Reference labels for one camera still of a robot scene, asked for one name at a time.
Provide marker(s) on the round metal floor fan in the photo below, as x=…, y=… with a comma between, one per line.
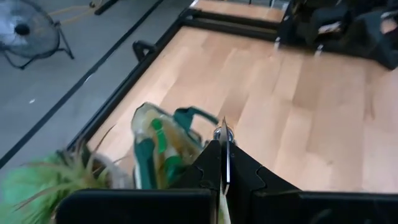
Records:
x=31, y=34

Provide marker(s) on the potted plant triangle-pattern white pot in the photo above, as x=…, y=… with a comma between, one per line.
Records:
x=46, y=183

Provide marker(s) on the beige gardening bag green trim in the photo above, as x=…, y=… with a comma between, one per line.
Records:
x=186, y=149

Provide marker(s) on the green transparent spray bottle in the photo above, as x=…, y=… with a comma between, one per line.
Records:
x=160, y=137

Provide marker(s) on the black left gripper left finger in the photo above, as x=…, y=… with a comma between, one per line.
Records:
x=140, y=208

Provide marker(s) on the black frame bracket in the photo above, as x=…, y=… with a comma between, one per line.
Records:
x=143, y=48

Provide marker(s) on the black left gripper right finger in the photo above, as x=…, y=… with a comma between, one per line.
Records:
x=311, y=210

